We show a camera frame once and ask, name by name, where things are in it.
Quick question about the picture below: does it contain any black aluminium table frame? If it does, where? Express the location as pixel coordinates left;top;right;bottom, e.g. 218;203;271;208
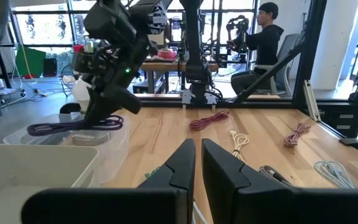
134;0;358;162

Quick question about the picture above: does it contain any lilac USB cable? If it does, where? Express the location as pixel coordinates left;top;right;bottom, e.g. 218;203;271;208
283;122;311;148

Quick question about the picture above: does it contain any teal braided USB cable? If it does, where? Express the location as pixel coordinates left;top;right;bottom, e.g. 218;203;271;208
192;200;209;224

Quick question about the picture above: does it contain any pink object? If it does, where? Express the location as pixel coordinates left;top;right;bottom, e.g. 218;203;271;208
157;48;178;60

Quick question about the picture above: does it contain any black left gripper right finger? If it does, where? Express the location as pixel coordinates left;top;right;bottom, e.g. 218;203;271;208
201;138;358;224

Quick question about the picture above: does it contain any seated person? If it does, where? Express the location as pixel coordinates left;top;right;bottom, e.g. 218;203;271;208
230;2;285;96

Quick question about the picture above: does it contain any black speaker box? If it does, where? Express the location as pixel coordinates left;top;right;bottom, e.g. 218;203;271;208
43;58;58;77

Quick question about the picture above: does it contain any white plastic bin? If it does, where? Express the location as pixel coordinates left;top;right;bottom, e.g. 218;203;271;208
0;144;101;224

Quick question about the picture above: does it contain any red braided USB cable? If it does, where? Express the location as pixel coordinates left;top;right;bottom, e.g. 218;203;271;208
188;110;231;131

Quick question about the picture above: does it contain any dark purple braided USB cable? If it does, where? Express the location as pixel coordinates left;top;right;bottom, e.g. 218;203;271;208
26;114;124;137

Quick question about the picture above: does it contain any green board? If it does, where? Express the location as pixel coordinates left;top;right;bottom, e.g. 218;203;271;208
15;46;47;78

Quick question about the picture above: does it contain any grey office chair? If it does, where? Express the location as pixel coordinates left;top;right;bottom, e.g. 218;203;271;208
255;33;301;97

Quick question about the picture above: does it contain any cream USB cable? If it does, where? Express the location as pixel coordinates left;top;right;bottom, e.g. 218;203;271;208
230;129;250;164

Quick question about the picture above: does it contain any wooden work table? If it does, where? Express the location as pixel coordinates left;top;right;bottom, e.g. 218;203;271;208
140;58;220;94

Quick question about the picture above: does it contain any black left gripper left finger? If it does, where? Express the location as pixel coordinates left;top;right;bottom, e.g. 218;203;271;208
22;138;196;224

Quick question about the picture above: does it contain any black white braided USB cable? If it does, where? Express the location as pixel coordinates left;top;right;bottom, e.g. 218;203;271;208
259;164;296;189

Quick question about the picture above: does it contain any clear plastic bin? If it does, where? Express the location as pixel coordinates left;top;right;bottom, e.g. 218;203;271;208
3;113;131;184

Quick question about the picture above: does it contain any light blue USB cable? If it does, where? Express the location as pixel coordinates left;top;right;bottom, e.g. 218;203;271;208
313;160;356;189

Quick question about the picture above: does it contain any green USB cable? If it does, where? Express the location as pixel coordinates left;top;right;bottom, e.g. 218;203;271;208
144;164;165;180

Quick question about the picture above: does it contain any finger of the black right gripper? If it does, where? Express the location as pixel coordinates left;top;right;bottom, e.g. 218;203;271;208
84;86;113;127
104;83;142;115

